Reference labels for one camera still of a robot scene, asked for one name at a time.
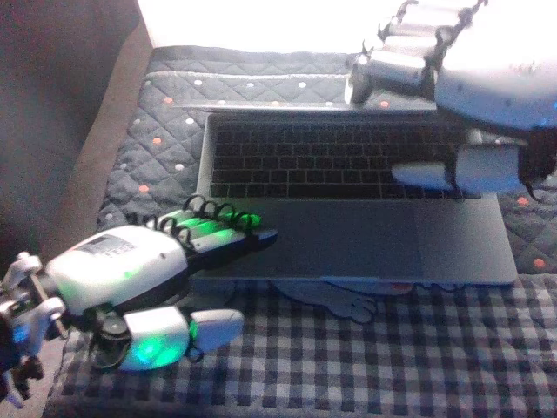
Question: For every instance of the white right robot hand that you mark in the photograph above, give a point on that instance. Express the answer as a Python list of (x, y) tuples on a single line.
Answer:
[(491, 91)]

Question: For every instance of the grey quilt with checked print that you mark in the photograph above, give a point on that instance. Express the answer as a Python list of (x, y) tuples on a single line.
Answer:
[(391, 348)]

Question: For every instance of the silver laptop with black keyboard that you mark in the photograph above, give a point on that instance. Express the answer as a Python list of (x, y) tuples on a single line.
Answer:
[(348, 244)]

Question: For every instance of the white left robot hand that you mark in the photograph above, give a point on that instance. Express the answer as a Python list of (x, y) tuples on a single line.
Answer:
[(117, 270)]

